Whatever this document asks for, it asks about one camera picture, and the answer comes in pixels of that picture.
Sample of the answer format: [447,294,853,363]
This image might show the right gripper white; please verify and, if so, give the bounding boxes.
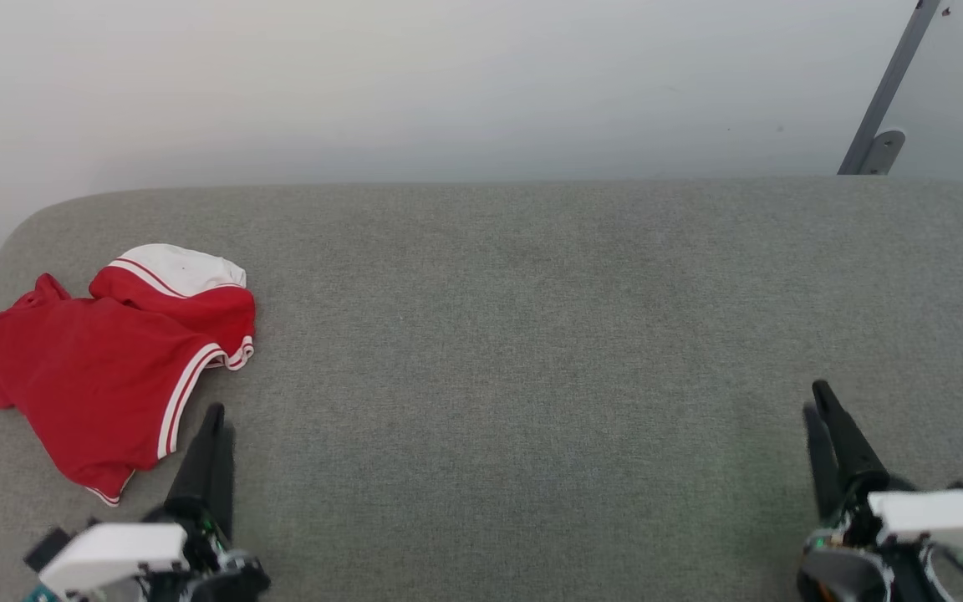
[798,380,963,602]

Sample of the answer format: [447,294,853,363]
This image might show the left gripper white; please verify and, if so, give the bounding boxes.
[38,403,272,602]

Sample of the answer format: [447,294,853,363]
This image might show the red shirt with white sleeves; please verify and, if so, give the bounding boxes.
[0,243,257,508]

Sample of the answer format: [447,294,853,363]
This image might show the grey fabric sofa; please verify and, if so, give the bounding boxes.
[0,177,963,602]

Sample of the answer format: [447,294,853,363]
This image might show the grey metal bar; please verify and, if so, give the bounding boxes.
[838,0,942,176]

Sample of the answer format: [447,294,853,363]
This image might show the grey metal bracket foot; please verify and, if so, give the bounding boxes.
[859,129,907,176]

